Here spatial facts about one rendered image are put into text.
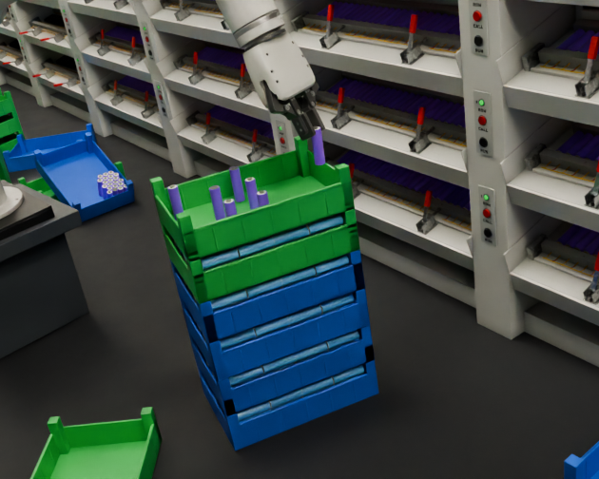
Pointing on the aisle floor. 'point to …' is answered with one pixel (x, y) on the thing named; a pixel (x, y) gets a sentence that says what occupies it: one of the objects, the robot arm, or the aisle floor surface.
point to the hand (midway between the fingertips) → (308, 124)
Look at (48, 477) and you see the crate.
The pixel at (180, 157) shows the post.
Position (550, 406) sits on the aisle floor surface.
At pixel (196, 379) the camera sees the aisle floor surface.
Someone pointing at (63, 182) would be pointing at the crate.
